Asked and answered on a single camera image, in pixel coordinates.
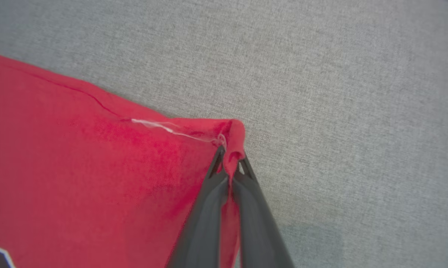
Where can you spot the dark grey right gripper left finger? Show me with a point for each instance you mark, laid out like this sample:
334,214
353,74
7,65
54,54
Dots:
205,223

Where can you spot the grey fabric sofa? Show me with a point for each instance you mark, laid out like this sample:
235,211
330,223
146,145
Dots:
339,93

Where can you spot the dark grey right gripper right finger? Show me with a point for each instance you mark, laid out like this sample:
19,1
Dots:
257,230

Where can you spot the red white Bulls jersey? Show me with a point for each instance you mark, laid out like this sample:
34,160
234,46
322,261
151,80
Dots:
78,167

